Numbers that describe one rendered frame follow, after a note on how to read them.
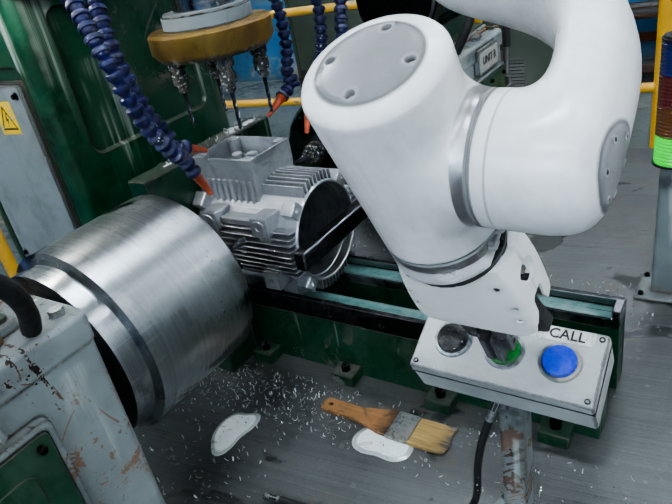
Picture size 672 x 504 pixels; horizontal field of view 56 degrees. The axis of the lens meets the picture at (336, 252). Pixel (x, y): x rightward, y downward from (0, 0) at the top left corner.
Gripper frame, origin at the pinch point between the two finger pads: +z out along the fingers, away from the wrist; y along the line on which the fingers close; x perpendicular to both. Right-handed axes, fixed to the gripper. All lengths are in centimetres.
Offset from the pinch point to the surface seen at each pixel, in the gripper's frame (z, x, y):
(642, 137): 257, -252, 40
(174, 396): 5.2, 13.5, 35.9
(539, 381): 3.1, 2.1, -3.8
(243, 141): 11, -30, 54
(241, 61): 301, -385, 463
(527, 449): 15.7, 5.0, -1.3
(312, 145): 23, -40, 51
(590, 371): 3.1, 0.2, -7.6
